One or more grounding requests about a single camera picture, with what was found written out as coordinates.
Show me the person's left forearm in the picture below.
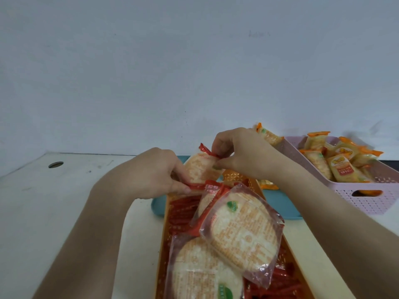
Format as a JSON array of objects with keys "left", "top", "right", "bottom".
[{"left": 32, "top": 183, "right": 135, "bottom": 299}]

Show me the person's left hand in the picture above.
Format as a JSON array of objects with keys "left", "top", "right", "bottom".
[{"left": 92, "top": 148, "right": 192, "bottom": 202}]

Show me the teal plastic tray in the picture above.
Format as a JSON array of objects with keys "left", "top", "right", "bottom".
[{"left": 151, "top": 155, "right": 303, "bottom": 220}]

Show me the large clear rice cracker packet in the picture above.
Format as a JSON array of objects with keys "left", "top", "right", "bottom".
[
  {"left": 199, "top": 183, "right": 285, "bottom": 289},
  {"left": 163, "top": 233, "right": 246, "bottom": 299}
]

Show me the pile of yellow snack packets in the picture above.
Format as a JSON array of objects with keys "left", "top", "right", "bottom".
[{"left": 298, "top": 131, "right": 384, "bottom": 196}]

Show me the orange-ended yellow cracker packet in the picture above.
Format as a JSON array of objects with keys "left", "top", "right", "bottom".
[
  {"left": 259, "top": 179, "right": 280, "bottom": 191},
  {"left": 256, "top": 123, "right": 285, "bottom": 147}
]

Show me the person's right forearm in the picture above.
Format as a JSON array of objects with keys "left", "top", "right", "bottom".
[{"left": 274, "top": 155, "right": 399, "bottom": 299}]

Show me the person's right hand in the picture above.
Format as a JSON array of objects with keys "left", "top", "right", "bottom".
[{"left": 211, "top": 127, "right": 289, "bottom": 181}]

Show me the small red-edged rice cracker packet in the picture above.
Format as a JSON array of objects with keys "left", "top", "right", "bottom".
[{"left": 183, "top": 143, "right": 225, "bottom": 192}]

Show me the pink plastic basket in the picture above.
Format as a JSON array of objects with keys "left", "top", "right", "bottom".
[{"left": 274, "top": 135, "right": 399, "bottom": 216}]

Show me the orange plastic basket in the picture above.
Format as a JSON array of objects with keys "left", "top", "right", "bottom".
[{"left": 155, "top": 169, "right": 316, "bottom": 299}]

